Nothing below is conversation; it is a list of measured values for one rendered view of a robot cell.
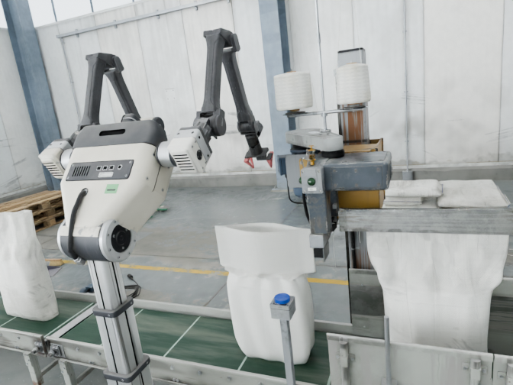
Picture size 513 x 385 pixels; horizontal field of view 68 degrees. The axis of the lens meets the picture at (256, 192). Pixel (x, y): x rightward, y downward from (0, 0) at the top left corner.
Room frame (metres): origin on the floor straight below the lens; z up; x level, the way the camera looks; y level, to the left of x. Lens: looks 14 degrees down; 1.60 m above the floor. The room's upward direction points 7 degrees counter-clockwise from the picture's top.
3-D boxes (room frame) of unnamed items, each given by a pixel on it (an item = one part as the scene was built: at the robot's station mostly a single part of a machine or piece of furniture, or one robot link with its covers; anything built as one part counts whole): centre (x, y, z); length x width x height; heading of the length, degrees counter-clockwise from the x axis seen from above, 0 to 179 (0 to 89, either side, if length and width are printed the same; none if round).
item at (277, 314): (1.32, -0.05, 0.81); 0.08 x 0.08 x 0.06; 67
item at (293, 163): (1.79, -0.29, 1.23); 0.28 x 0.07 x 0.16; 67
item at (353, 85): (1.66, -0.45, 1.61); 0.15 x 0.14 x 0.17; 67
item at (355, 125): (1.86, -0.51, 0.88); 0.12 x 0.11 x 1.74; 157
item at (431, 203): (4.09, -1.68, 0.20); 0.67 x 0.44 x 0.15; 67
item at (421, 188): (4.08, -1.70, 0.44); 0.66 x 0.42 x 0.14; 63
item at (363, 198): (1.78, -0.47, 1.18); 0.34 x 0.25 x 0.31; 157
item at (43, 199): (6.04, 3.65, 0.36); 1.20 x 0.82 x 0.14; 153
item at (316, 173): (1.36, -0.21, 1.28); 0.08 x 0.05 x 0.09; 67
